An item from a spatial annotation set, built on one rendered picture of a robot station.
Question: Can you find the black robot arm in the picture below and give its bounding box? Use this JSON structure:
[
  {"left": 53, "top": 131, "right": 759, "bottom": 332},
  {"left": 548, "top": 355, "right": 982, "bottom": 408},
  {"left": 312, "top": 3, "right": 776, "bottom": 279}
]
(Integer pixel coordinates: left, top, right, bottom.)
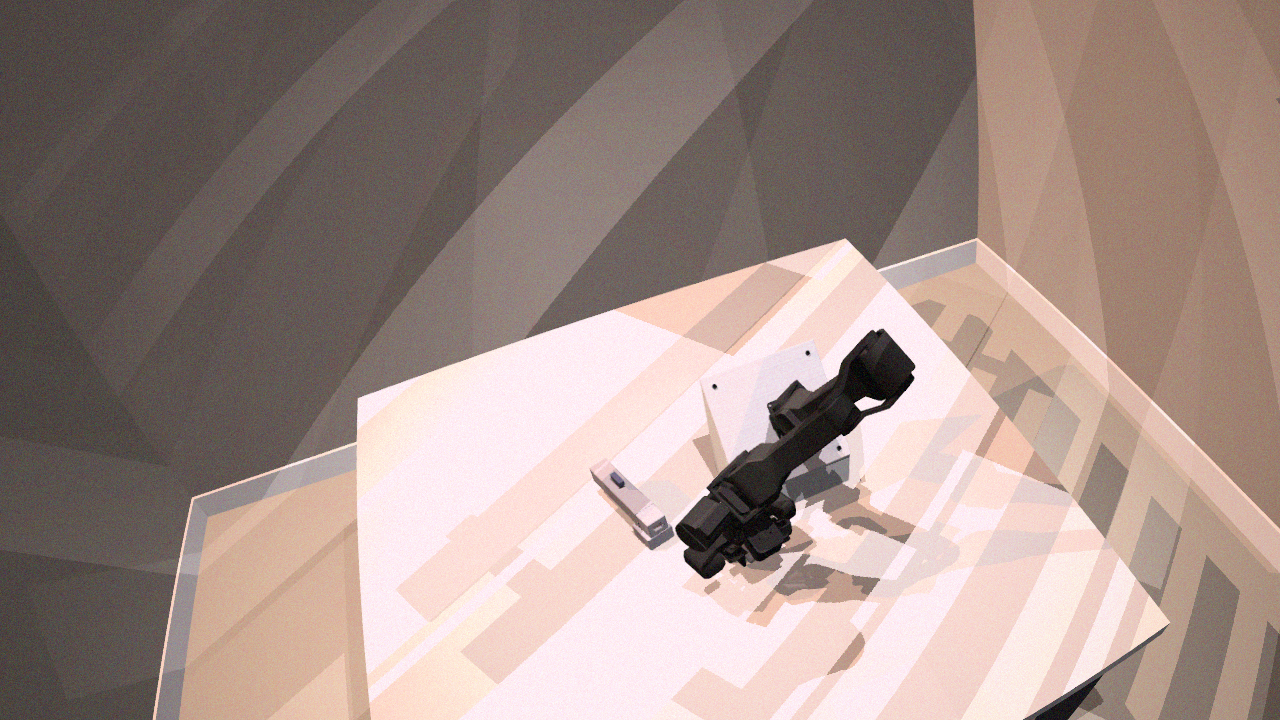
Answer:
[{"left": 675, "top": 329, "right": 915, "bottom": 562}]

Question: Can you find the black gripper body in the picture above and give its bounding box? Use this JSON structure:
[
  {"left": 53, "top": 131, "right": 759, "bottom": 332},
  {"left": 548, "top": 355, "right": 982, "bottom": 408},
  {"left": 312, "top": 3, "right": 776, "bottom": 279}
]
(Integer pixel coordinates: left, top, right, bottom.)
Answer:
[{"left": 684, "top": 491, "right": 796, "bottom": 579}]

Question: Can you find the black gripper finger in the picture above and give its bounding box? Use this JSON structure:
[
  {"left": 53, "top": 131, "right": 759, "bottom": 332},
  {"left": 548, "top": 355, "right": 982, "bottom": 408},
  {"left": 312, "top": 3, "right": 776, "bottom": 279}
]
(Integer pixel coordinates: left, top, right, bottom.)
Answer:
[{"left": 721, "top": 550, "right": 748, "bottom": 568}]

